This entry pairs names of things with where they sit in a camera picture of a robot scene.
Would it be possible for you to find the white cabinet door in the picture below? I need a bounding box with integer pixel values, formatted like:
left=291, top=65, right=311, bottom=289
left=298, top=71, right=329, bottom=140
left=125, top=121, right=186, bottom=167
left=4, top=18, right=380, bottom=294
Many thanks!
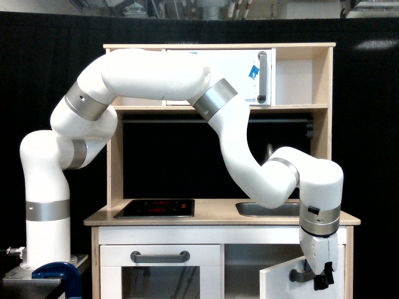
left=259, top=245, right=345, bottom=299

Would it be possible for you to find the blue metal clamp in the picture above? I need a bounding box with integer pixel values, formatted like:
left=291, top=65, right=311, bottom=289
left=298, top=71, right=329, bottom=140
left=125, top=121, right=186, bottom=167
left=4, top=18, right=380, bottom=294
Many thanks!
left=31, top=262, right=83, bottom=299

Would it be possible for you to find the blue tape piece right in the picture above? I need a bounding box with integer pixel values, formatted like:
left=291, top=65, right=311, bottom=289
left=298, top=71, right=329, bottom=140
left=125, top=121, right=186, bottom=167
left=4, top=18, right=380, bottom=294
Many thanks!
left=249, top=65, right=259, bottom=80

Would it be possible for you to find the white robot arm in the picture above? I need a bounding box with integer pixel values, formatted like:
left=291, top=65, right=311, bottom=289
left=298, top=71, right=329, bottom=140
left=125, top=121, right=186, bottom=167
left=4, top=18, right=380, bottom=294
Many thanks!
left=19, top=49, right=344, bottom=298

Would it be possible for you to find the white microwave door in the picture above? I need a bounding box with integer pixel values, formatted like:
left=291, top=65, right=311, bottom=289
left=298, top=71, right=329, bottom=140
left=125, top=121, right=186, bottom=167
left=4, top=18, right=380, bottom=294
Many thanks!
left=185, top=49, right=276, bottom=105

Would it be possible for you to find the grey oven door handle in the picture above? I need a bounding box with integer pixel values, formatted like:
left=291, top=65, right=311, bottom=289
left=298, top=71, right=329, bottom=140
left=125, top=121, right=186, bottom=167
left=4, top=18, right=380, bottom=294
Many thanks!
left=130, top=250, right=191, bottom=263

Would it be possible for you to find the grey hanging rail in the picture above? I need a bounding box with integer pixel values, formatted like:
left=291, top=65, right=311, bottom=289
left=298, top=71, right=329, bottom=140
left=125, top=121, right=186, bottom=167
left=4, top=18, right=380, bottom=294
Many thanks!
left=122, top=118, right=314, bottom=139

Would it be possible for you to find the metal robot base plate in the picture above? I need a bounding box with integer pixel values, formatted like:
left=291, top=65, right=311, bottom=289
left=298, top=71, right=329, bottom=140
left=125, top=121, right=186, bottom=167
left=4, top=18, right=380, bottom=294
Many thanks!
left=2, top=254, right=90, bottom=285

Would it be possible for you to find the wooden play kitchen frame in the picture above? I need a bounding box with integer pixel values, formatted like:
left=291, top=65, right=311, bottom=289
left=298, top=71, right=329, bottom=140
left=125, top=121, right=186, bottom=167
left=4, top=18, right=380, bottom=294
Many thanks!
left=83, top=42, right=362, bottom=299

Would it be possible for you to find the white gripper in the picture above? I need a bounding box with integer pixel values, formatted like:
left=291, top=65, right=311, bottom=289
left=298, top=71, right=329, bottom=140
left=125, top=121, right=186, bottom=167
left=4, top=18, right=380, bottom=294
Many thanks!
left=299, top=227, right=339, bottom=290

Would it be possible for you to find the black toy stove top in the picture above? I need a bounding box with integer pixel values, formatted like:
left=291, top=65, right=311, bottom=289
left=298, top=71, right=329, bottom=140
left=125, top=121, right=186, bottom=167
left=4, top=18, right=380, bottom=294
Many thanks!
left=114, top=199, right=195, bottom=219

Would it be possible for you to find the white oven door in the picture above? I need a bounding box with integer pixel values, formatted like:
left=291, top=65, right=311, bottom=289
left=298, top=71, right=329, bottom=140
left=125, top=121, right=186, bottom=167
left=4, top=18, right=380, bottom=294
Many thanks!
left=100, top=245, right=224, bottom=298

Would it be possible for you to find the grey cabinet door handle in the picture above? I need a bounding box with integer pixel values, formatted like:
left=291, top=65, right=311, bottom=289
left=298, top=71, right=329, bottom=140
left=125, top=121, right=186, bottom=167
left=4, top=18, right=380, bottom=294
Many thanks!
left=289, top=259, right=315, bottom=283

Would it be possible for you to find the grey toy faucet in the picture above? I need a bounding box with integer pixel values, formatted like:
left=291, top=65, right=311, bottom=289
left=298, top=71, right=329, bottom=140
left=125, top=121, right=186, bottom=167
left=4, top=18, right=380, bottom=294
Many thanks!
left=265, top=143, right=274, bottom=162

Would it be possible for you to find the grey microwave door handle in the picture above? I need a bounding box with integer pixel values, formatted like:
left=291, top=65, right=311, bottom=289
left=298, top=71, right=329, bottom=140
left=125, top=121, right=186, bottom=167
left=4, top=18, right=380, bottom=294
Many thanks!
left=257, top=51, right=267, bottom=103

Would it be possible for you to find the grey toy sink basin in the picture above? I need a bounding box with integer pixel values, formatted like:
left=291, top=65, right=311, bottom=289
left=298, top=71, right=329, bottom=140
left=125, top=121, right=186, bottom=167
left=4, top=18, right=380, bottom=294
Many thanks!
left=236, top=202, right=300, bottom=217

